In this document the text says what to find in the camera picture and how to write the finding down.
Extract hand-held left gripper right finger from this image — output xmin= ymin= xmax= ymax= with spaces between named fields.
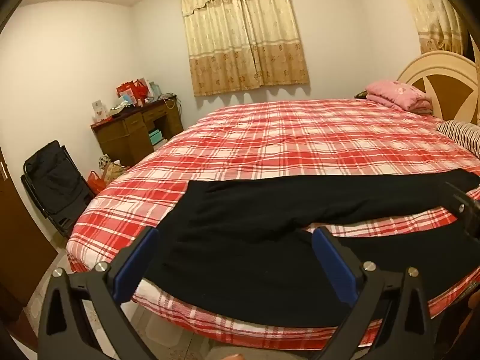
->
xmin=311 ymin=226 xmax=445 ymax=360

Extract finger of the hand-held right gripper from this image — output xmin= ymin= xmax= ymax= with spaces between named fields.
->
xmin=445 ymin=182 xmax=471 ymax=214

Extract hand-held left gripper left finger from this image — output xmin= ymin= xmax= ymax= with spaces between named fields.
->
xmin=37 ymin=227 xmax=162 ymax=360

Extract black pants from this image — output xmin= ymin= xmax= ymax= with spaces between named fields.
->
xmin=140 ymin=169 xmax=480 ymax=329

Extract striped pillow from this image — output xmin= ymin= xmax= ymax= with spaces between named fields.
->
xmin=436 ymin=120 xmax=480 ymax=157

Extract red plastic bag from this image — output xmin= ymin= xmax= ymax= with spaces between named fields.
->
xmin=87 ymin=170 xmax=108 ymax=196

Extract patterned shopping bag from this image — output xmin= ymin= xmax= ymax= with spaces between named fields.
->
xmin=99 ymin=154 xmax=129 ymax=187

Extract black folding chair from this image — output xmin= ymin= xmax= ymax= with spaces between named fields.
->
xmin=20 ymin=140 xmax=96 ymax=239

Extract pink folded quilt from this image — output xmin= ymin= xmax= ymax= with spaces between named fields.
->
xmin=365 ymin=80 xmax=434 ymax=113

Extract cream and brown headboard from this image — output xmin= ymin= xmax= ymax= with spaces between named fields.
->
xmin=397 ymin=50 xmax=480 ymax=126

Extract brown wooden door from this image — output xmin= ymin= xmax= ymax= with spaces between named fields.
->
xmin=0 ymin=146 xmax=58 ymax=323

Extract brown wooden desk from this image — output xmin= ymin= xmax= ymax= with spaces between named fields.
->
xmin=91 ymin=97 xmax=184 ymax=167

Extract red plaid bedspread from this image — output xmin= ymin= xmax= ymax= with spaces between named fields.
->
xmin=67 ymin=99 xmax=480 ymax=349

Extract white card box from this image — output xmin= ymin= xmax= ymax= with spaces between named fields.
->
xmin=92 ymin=99 xmax=109 ymax=122

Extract red gift bag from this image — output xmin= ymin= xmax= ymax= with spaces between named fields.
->
xmin=116 ymin=79 xmax=151 ymax=107

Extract beige patterned curtain beside headboard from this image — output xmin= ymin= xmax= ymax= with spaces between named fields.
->
xmin=397 ymin=0 xmax=466 ymax=55

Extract beige patterned window curtain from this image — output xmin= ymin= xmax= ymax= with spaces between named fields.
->
xmin=179 ymin=0 xmax=311 ymax=97

